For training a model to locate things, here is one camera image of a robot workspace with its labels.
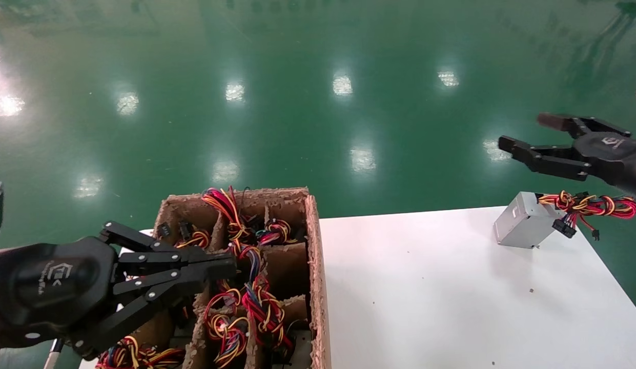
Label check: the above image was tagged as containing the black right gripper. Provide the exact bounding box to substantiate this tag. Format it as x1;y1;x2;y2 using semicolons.
499;113;636;198

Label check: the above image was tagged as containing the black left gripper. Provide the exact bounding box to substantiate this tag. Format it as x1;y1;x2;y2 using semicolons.
0;221;239;359

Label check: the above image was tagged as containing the grey power supply with wires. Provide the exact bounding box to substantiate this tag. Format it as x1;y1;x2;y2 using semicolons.
494;191;636;250

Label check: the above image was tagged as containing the brown cardboard divider box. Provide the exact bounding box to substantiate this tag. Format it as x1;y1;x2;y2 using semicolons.
129;187;333;369

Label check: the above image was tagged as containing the grey metal power supply unit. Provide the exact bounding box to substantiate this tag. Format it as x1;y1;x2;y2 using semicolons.
291;331;314;369

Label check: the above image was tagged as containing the thick red wire bundle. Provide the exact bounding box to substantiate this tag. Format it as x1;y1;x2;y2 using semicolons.
241;277;294;353

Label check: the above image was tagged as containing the red green wire bundle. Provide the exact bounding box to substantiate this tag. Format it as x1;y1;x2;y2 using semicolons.
256;219;299;245

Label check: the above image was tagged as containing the multicolour wire bundle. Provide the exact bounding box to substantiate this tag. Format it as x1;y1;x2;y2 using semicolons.
97;336;188;369

